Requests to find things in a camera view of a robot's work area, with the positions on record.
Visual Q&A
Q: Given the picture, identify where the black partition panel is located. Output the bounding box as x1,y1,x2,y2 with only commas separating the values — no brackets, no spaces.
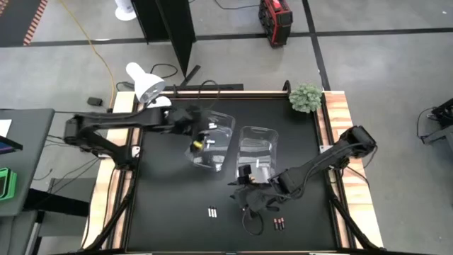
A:
130,0,197,78

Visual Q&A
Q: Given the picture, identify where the grey desk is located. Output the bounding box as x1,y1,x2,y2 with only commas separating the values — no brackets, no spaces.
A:
0,108,56,217

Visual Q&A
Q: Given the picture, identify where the black lamp power cable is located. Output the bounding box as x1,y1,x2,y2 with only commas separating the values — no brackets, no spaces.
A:
115,62,178,92

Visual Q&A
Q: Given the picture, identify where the black desk base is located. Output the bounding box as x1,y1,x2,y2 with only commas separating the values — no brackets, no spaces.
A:
23,187,90,217

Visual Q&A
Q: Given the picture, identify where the black power strip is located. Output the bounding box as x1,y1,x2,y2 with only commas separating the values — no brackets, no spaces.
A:
164,84,244,91

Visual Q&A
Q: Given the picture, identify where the green potted plant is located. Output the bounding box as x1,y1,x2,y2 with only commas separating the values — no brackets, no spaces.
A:
288,83,323,114

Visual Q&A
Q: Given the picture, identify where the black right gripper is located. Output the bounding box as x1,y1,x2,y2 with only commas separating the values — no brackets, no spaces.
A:
228,164,284,213

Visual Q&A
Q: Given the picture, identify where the red black tool case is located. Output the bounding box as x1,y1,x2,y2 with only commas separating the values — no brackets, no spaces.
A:
258,0,294,48

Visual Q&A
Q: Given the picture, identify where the white standing fan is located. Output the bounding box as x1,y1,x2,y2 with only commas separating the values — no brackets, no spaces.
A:
114,0,138,21

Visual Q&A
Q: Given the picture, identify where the clear plastic bin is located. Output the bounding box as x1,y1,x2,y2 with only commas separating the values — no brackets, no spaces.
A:
183,109,236,173
235,125,280,184

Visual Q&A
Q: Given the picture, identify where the white paper sheet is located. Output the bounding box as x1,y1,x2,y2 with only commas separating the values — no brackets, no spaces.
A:
0,119,13,138

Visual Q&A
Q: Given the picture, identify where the white desk lamp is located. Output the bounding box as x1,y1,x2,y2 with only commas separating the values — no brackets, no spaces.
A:
125,62,173,109

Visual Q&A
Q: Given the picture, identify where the black orange-striped floor mat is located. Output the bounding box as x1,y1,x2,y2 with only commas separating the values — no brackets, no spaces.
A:
0,0,49,47

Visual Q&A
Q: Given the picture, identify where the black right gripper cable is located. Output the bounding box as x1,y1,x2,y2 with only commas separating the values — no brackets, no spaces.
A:
241,208,265,237

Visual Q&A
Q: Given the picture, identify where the green device case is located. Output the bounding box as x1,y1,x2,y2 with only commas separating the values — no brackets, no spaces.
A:
0,167,18,202

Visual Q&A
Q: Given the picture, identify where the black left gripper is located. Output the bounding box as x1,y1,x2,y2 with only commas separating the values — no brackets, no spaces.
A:
166,105,212,143

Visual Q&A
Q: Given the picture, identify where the yellow cable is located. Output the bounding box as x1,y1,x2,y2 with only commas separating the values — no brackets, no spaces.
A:
58,0,117,107

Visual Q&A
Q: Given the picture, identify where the dark tablet device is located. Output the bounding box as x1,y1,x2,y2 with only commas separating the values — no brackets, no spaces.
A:
0,136,24,155

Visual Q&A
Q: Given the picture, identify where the black robot station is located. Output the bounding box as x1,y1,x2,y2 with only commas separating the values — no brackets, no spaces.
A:
416,98,453,146

